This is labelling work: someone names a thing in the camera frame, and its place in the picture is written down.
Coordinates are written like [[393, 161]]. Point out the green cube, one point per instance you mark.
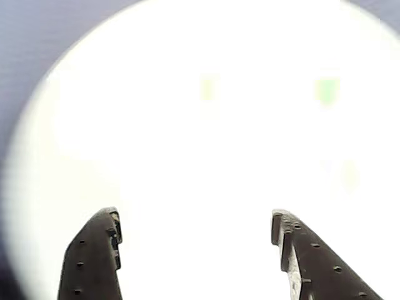
[[207, 89], [348, 173], [326, 90]]

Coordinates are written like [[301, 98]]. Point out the white round plate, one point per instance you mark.
[[187, 156]]

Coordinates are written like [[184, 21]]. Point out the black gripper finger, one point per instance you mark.
[[318, 268], [90, 259]]

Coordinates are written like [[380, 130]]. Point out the blue woven tablecloth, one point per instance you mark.
[[25, 47]]

